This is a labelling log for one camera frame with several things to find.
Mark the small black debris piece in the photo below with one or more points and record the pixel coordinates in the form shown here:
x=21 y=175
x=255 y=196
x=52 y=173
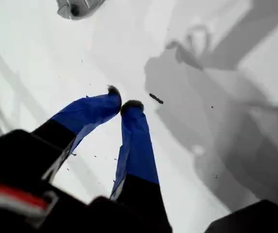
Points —
x=156 y=98

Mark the grey striped towel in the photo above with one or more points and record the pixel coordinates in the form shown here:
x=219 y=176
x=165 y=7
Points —
x=66 y=9

